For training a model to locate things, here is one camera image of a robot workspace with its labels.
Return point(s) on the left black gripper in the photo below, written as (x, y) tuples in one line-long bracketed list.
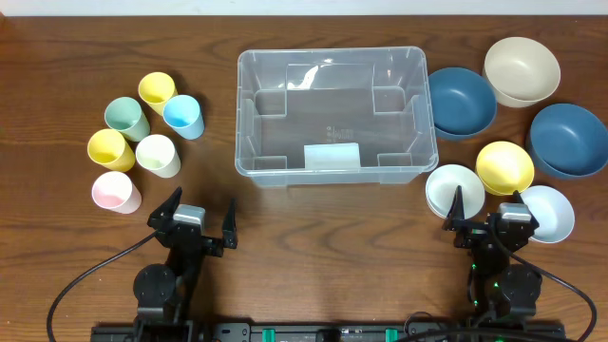
[(227, 241)]

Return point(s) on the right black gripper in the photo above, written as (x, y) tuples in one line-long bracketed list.
[(474, 232)]

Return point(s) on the yellow small bowl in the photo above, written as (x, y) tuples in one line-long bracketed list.
[(504, 167)]

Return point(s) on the white small bowl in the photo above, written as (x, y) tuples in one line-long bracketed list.
[(441, 187)]

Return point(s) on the light blue small bowl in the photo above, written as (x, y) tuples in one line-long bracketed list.
[(552, 210)]

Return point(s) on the dark blue bowl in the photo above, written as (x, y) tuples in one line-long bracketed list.
[(463, 103), (567, 141)]

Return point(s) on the beige large bowl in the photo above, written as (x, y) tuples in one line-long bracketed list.
[(521, 71)]

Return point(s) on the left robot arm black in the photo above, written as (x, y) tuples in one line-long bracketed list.
[(164, 291)]

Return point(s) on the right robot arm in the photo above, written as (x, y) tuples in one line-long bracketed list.
[(499, 289)]

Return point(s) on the clear plastic storage container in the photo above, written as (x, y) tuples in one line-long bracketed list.
[(334, 115)]

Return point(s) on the cream white cup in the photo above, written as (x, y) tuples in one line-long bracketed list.
[(157, 154)]

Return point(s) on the pink cup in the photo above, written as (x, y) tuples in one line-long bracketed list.
[(116, 192)]

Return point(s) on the blue cup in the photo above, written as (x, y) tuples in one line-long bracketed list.
[(183, 114)]

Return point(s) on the yellow cup at front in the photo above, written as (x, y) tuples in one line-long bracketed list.
[(109, 148)]

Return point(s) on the yellow cup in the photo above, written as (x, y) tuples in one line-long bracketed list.
[(109, 148), (156, 89)]

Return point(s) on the green cup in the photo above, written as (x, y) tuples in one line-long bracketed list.
[(125, 115)]

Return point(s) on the yellow cup at back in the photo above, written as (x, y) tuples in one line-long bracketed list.
[(156, 89)]

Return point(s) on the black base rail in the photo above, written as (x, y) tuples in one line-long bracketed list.
[(244, 332)]

